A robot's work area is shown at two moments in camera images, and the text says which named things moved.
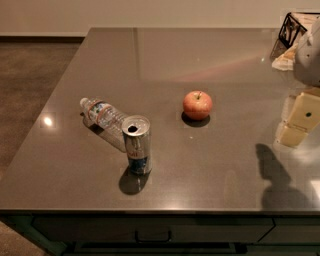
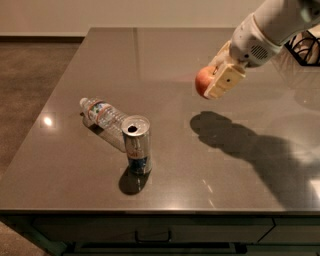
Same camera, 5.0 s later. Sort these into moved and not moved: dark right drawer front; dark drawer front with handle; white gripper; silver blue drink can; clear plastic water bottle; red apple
Moved: red apple; white gripper
Not moved: clear plastic water bottle; dark right drawer front; dark drawer front with handle; silver blue drink can
